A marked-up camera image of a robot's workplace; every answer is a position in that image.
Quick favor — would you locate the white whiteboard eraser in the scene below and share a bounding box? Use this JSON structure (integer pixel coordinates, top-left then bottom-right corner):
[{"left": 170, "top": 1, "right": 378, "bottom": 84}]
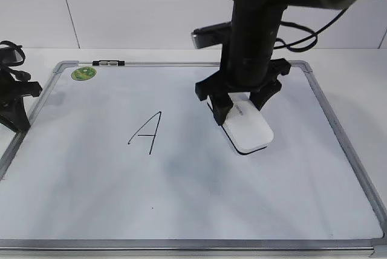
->
[{"left": 219, "top": 93, "right": 274, "bottom": 156}]

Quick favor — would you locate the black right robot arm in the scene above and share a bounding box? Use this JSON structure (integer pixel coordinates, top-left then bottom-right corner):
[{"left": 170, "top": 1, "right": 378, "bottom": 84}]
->
[{"left": 191, "top": 0, "right": 357, "bottom": 125}]

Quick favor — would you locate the black and clear board clip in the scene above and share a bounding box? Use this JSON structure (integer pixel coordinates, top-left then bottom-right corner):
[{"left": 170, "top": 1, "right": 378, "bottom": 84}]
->
[{"left": 92, "top": 60, "right": 125, "bottom": 67}]

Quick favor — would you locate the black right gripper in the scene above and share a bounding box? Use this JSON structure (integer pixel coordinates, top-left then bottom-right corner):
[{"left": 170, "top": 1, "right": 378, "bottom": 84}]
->
[{"left": 195, "top": 42, "right": 291, "bottom": 126}]

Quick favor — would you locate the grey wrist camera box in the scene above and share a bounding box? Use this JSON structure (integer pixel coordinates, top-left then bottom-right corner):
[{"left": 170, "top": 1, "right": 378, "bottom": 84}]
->
[{"left": 191, "top": 22, "right": 231, "bottom": 49}]

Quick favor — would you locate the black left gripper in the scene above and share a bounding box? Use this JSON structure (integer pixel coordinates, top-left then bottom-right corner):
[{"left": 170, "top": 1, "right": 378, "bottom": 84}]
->
[{"left": 1, "top": 41, "right": 42, "bottom": 133}]

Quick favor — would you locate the white board with grey frame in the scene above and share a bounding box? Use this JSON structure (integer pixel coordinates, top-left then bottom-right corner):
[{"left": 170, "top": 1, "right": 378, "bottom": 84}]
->
[{"left": 1, "top": 61, "right": 386, "bottom": 254}]

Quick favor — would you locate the round green magnet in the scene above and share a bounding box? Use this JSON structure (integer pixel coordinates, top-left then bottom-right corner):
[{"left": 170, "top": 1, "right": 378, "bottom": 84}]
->
[{"left": 71, "top": 67, "right": 97, "bottom": 81}]

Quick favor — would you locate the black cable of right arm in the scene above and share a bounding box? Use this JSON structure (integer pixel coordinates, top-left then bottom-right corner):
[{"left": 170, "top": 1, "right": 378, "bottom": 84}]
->
[{"left": 273, "top": 6, "right": 351, "bottom": 53}]

